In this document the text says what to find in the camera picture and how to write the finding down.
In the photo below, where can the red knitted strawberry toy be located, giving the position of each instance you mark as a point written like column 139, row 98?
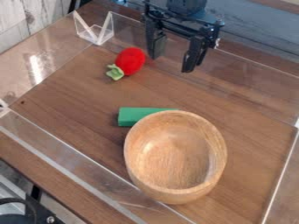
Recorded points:
column 129, row 63

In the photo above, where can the black clamp with cable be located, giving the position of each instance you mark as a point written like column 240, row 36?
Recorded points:
column 37, row 214

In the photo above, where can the wooden bowl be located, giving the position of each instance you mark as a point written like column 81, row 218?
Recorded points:
column 176, row 155

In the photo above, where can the clear acrylic back wall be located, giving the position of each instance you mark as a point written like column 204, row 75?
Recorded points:
column 228, row 86

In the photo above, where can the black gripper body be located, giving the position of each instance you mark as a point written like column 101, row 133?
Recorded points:
column 189, row 15

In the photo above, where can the clear acrylic wall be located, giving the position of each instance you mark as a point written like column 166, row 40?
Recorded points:
column 228, row 86
column 86, row 186

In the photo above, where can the clear acrylic corner bracket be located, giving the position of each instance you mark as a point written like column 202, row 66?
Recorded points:
column 95, row 34

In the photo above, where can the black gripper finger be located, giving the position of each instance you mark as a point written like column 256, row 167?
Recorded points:
column 196, row 54
column 155, row 39

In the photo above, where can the green rectangular block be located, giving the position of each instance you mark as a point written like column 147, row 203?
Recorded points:
column 129, row 116

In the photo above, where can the clear acrylic front wall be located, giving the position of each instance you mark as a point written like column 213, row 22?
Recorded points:
column 86, row 186

